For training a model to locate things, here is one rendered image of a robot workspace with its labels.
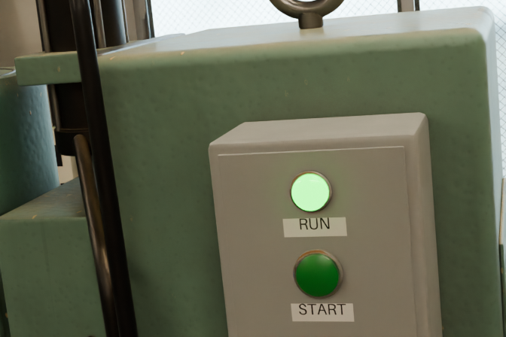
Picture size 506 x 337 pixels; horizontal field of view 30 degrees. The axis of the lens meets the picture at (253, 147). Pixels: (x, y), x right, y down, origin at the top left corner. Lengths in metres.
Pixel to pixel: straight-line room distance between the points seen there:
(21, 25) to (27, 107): 1.64
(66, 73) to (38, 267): 0.13
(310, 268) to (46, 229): 0.22
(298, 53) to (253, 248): 0.11
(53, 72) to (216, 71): 0.15
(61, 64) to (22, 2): 1.68
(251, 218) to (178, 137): 0.09
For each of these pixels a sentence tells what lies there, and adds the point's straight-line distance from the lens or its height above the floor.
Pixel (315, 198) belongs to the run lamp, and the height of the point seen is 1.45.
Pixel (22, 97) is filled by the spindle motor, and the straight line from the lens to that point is 0.67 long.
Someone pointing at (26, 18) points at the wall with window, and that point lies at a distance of 2.29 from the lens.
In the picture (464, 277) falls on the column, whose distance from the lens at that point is 0.51.
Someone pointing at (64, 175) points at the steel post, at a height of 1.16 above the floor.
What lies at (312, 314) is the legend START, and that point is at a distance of 0.46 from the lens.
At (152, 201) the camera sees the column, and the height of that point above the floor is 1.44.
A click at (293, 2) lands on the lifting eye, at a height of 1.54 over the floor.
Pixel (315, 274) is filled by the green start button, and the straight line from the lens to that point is 0.44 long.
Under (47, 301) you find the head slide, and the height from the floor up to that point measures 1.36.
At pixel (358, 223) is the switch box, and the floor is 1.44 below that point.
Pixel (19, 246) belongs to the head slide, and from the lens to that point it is 0.63.
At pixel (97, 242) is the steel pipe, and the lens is 0.55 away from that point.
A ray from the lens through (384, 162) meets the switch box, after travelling 0.43.
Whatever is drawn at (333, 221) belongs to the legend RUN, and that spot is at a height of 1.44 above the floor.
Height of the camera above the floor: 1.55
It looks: 10 degrees down
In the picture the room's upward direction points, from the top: 6 degrees counter-clockwise
